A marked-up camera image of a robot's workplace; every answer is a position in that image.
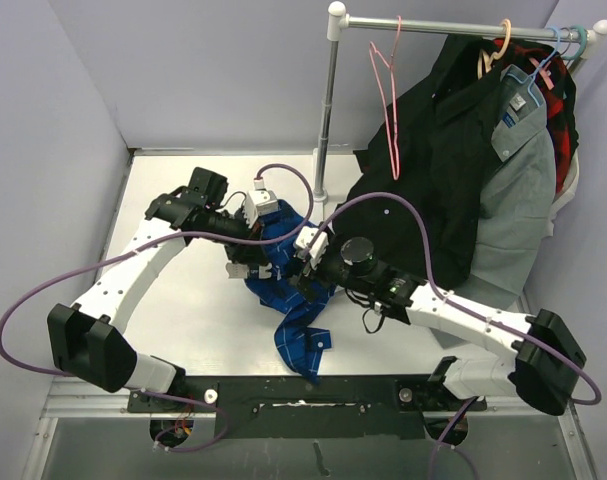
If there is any grey hanging shirt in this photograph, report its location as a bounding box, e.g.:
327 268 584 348
429 65 556 308

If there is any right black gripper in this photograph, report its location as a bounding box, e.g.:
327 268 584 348
288 236 373 300

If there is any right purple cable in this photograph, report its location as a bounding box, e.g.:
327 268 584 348
307 192 604 480

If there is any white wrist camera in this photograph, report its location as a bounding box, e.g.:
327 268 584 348
294 226 329 269
242 179 279 227

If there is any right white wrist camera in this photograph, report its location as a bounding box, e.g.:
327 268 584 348
294 226 329 269

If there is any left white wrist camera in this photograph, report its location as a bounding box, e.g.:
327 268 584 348
242 179 279 227

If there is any pink wire hanger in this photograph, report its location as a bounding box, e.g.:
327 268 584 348
368 15 402 181

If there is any blue plaid shirt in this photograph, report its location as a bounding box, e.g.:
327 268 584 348
242 198 340 386

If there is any blue hanger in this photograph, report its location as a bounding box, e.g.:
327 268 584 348
502 39 560 108

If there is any beige hanger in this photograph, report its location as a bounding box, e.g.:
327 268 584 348
475 18 513 80

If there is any purple cable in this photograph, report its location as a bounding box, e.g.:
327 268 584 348
307 192 604 480
0 163 317 454

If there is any white hanging garment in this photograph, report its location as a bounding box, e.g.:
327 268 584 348
546 151 580 237

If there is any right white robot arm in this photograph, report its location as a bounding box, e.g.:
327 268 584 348
294 229 586 416

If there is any red plaid hanging shirt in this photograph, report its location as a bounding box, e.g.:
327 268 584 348
501 39 579 194

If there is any black hanging shirt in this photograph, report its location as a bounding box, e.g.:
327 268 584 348
332 35 501 277

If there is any teal hanger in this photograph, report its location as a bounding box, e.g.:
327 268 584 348
561 25 589 62

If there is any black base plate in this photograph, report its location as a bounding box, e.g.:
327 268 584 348
127 374 488 442

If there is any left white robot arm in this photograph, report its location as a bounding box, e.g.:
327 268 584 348
47 167 279 411

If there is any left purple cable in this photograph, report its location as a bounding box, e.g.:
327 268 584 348
0 163 317 454

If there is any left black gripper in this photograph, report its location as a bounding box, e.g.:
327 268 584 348
196 206 268 266

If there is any metal clothes rack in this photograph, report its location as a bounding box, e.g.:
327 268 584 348
312 1 607 206

